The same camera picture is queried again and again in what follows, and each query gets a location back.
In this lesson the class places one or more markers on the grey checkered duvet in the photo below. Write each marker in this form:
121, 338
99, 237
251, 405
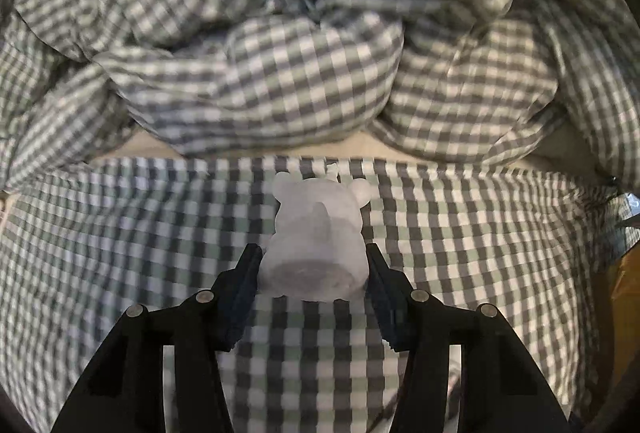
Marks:
320, 38

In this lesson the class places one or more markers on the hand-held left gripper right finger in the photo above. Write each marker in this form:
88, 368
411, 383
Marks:
382, 293

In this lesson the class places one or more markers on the brown cardboard box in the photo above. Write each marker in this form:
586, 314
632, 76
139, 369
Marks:
625, 298

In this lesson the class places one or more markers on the white animal figurine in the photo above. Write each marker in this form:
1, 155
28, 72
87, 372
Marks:
315, 233

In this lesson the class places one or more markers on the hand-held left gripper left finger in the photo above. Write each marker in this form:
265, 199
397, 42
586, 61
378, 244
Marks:
247, 283

